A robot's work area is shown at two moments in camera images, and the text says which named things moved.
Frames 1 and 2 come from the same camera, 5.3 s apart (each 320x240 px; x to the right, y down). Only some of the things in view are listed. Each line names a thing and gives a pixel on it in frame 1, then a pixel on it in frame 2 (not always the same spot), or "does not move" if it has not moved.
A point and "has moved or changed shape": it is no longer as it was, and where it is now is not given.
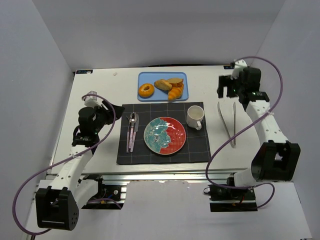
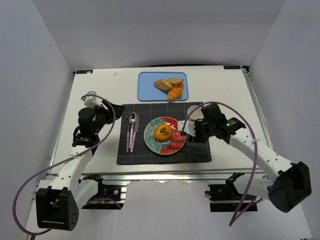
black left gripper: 110,113 does not move
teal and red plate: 164,135 does not move
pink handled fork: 128,131 does not move
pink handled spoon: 133,118 does not move
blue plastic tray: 158,94 does not move
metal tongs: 233,142 has moved or changed shape
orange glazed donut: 146,90 -> 162,132
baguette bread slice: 163,84 does not move
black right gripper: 225,85 -> 198,128
